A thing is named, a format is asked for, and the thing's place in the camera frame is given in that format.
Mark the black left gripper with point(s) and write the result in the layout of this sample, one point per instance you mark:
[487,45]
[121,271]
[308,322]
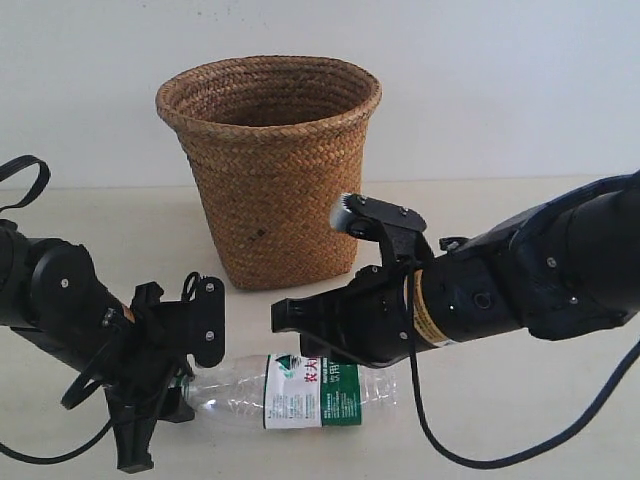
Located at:
[149,342]

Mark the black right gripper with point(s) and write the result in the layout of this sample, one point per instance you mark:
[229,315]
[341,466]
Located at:
[364,322]

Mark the clear plastic water bottle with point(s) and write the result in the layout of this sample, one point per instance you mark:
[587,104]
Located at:
[287,391]

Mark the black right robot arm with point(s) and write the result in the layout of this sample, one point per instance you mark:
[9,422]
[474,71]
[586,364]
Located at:
[559,270]

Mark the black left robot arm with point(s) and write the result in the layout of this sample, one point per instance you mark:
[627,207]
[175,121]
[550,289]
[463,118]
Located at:
[52,297]

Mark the woven brown wicker basket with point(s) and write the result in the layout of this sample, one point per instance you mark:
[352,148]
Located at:
[272,141]

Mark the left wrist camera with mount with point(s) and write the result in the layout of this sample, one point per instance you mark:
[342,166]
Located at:
[195,325]

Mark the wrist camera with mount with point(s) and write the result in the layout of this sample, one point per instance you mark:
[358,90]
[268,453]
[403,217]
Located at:
[398,230]
[195,325]

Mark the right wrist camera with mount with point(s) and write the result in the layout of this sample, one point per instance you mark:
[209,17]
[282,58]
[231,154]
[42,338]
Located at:
[398,230]

